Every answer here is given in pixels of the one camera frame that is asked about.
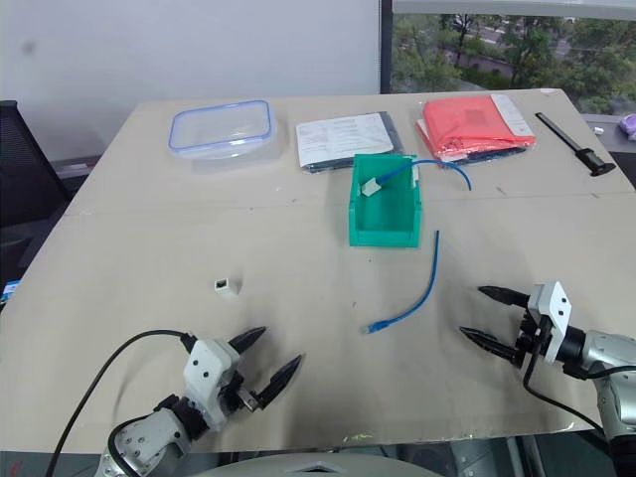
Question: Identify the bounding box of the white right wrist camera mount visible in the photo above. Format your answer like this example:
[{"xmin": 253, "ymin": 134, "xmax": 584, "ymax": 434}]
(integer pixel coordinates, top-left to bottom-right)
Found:
[{"xmin": 526, "ymin": 280, "xmax": 573, "ymax": 365}]

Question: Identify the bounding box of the red plastic bag package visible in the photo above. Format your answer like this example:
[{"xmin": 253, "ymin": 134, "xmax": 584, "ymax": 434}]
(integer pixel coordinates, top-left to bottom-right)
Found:
[{"xmin": 414, "ymin": 93, "xmax": 539, "ymax": 166}]

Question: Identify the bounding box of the green plastic storage bin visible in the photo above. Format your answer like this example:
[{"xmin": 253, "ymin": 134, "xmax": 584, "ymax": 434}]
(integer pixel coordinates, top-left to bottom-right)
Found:
[{"xmin": 347, "ymin": 152, "xmax": 425, "ymax": 248}]

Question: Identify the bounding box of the clear container with blue-rimmed lid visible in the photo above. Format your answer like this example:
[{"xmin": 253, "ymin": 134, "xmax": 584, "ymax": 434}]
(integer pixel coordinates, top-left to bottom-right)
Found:
[{"xmin": 167, "ymin": 99, "xmax": 285, "ymax": 173}]

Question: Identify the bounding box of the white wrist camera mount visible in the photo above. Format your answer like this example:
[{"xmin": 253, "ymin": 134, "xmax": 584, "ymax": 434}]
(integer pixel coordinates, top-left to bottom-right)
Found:
[
  {"xmin": 526, "ymin": 280, "xmax": 573, "ymax": 365},
  {"xmin": 183, "ymin": 338, "xmax": 245, "ymax": 431}
]

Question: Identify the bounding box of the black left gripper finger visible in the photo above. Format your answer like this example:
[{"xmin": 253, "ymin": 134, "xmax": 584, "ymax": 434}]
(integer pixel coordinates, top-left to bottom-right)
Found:
[
  {"xmin": 229, "ymin": 326, "xmax": 268, "ymax": 356},
  {"xmin": 253, "ymin": 354, "xmax": 304, "ymax": 410}
]

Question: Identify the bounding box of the dark window frame post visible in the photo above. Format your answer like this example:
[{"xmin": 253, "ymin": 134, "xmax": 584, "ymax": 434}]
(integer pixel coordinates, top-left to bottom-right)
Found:
[{"xmin": 379, "ymin": 0, "xmax": 397, "ymax": 95}]

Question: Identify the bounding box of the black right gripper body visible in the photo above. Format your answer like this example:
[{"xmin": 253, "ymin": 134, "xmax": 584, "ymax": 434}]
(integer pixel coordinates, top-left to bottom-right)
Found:
[{"xmin": 513, "ymin": 305, "xmax": 551, "ymax": 371}]

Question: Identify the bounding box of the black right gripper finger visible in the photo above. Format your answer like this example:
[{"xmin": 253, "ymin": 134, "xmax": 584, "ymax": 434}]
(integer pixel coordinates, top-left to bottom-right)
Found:
[
  {"xmin": 458, "ymin": 325, "xmax": 523, "ymax": 364},
  {"xmin": 477, "ymin": 285, "xmax": 531, "ymax": 309}
]

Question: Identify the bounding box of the small white connector block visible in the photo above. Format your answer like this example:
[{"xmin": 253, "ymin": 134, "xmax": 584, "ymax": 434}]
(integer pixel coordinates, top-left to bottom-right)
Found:
[{"xmin": 212, "ymin": 277, "xmax": 241, "ymax": 302}]

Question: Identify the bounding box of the white window blind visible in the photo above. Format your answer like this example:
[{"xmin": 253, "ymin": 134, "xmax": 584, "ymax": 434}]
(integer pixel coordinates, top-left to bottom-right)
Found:
[{"xmin": 392, "ymin": 0, "xmax": 636, "ymax": 22}]

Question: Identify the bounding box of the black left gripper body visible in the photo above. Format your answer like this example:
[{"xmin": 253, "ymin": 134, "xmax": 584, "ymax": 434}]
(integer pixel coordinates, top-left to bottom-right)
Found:
[{"xmin": 217, "ymin": 369, "xmax": 263, "ymax": 413}]

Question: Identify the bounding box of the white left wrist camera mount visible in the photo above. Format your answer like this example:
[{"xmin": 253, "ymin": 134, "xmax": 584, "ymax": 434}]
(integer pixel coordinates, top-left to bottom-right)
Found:
[{"xmin": 183, "ymin": 338, "xmax": 245, "ymax": 431}]

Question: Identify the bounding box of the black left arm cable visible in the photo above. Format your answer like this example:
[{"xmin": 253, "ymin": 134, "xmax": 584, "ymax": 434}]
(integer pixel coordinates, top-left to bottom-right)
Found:
[{"xmin": 45, "ymin": 329, "xmax": 200, "ymax": 477}]

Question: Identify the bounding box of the blue Ethernet cable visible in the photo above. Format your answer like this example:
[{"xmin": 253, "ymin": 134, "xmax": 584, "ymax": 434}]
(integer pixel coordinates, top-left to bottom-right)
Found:
[{"xmin": 359, "ymin": 229, "xmax": 441, "ymax": 336}]

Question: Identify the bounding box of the black plastic caliper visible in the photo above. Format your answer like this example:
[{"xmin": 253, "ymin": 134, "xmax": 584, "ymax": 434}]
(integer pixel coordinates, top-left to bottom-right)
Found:
[{"xmin": 534, "ymin": 112, "xmax": 618, "ymax": 178}]

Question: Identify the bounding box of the dark packet with white label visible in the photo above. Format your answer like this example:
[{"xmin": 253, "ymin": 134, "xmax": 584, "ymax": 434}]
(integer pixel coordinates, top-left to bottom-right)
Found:
[{"xmin": 295, "ymin": 111, "xmax": 405, "ymax": 174}]

